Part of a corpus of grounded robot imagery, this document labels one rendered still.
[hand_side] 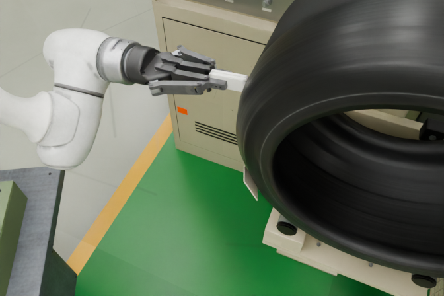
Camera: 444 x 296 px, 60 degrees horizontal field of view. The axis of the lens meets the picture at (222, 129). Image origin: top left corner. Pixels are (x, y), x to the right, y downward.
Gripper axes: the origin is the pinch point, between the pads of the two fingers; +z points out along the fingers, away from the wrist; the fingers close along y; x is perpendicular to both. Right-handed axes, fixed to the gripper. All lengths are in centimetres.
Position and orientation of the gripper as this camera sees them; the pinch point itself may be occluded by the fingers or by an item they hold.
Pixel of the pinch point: (229, 80)
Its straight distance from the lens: 69.6
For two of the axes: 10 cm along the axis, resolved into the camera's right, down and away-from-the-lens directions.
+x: 1.4, 6.5, 7.5
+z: 9.1, 2.1, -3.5
